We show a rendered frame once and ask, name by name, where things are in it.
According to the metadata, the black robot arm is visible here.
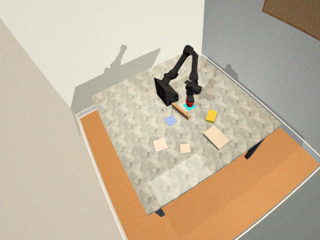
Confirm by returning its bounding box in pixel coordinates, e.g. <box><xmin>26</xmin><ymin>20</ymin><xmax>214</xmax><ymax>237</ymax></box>
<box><xmin>160</xmin><ymin>45</ymin><xmax>202</xmax><ymax>95</ymax></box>

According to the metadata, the brown flat bar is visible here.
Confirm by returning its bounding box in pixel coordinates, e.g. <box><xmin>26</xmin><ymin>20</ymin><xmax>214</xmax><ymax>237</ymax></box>
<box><xmin>172</xmin><ymin>102</ymin><xmax>190</xmax><ymax>120</ymax></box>

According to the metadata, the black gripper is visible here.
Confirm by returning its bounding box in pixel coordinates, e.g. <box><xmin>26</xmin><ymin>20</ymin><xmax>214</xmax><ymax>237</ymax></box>
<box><xmin>185</xmin><ymin>86</ymin><xmax>194</xmax><ymax>103</ymax></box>

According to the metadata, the red cup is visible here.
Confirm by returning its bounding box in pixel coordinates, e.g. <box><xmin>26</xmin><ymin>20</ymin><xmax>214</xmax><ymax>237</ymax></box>
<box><xmin>186</xmin><ymin>98</ymin><xmax>194</xmax><ymax>108</ymax></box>

